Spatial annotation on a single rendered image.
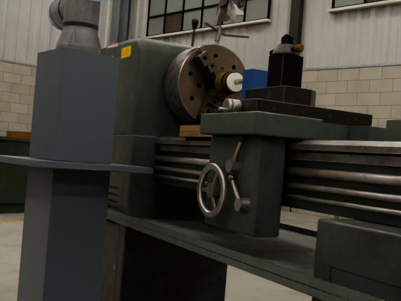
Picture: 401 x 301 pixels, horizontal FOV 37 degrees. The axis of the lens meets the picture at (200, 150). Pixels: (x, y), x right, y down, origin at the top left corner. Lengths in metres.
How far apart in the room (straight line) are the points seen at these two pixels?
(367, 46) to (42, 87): 8.22
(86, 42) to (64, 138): 0.32
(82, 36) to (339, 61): 8.36
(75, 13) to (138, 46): 0.46
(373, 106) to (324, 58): 1.32
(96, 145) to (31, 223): 0.33
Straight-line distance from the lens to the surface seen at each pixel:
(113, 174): 2.53
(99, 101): 1.96
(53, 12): 2.18
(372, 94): 9.63
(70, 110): 1.92
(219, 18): 2.56
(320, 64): 10.35
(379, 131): 1.80
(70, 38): 2.00
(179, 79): 2.27
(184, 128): 2.13
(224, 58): 2.38
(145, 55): 2.40
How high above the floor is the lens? 0.80
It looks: 1 degrees up
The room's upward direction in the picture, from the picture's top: 5 degrees clockwise
